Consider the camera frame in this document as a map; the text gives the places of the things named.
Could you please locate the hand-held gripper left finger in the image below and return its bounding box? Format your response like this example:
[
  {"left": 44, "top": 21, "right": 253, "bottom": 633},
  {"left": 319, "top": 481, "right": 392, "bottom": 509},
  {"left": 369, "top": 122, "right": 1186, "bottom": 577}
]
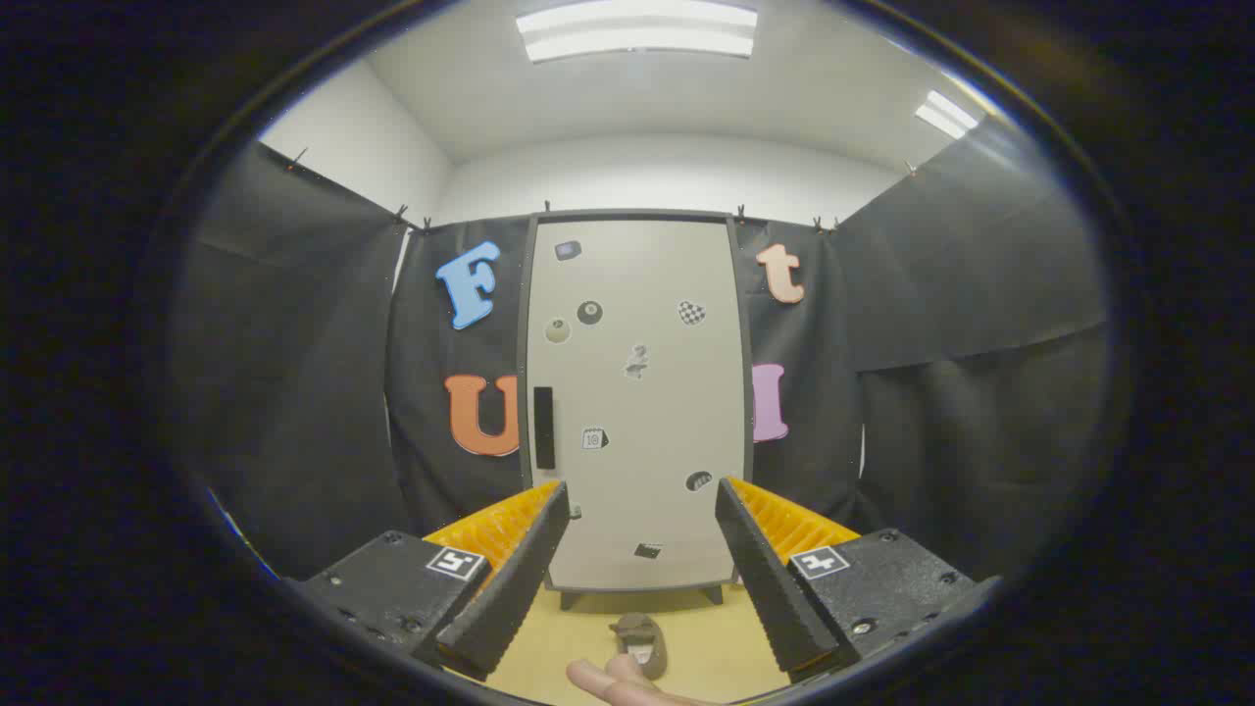
[{"left": 282, "top": 479, "right": 572, "bottom": 681}]

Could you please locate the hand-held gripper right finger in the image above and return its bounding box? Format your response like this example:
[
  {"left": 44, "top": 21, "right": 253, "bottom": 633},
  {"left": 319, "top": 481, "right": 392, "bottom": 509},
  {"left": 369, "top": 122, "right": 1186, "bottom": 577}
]
[{"left": 714, "top": 477, "right": 1003, "bottom": 685}]

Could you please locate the brown fuzzy shoe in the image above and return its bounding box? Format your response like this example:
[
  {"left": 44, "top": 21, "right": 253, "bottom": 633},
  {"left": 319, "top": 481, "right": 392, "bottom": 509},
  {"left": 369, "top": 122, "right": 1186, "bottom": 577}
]
[{"left": 610, "top": 613, "right": 670, "bottom": 681}]

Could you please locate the black door handle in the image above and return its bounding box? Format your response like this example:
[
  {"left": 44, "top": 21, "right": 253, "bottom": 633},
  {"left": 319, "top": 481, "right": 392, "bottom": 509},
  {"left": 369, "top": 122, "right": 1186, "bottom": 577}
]
[{"left": 533, "top": 386, "right": 557, "bottom": 471}]

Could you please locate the grey shoe cabinet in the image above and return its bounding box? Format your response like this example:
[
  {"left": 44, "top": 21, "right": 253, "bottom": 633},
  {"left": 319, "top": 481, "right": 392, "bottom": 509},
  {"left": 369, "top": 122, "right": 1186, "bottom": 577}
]
[{"left": 515, "top": 208, "right": 756, "bottom": 611}]

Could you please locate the black backdrop cloth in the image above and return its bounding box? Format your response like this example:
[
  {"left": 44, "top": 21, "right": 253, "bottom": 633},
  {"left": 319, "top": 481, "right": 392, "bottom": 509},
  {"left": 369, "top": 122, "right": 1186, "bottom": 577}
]
[{"left": 172, "top": 118, "right": 1114, "bottom": 580}]

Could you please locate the small ceiling light panel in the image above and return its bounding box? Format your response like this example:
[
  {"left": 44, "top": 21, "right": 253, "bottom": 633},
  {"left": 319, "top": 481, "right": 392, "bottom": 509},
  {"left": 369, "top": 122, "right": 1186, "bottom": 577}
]
[{"left": 914, "top": 89, "right": 981, "bottom": 140}]

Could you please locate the large ceiling light panel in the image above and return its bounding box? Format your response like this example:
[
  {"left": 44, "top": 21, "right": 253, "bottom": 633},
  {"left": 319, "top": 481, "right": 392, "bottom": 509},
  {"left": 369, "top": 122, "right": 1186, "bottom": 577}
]
[{"left": 516, "top": 0, "right": 759, "bottom": 64}]

